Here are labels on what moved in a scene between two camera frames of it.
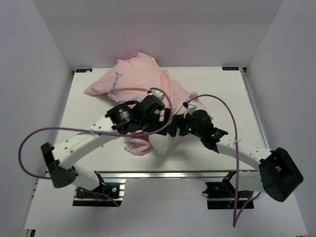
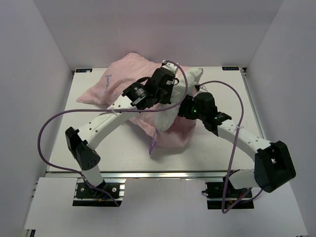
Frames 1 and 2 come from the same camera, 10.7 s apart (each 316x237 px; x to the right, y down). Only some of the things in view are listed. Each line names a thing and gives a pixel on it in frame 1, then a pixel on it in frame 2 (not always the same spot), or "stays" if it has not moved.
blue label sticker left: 83,70 stays
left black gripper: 159,124 -> 167,99
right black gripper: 178,121 -> 187,101
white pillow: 163,144 -> 186,81
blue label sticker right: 230,68 stays
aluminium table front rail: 166,175 stays
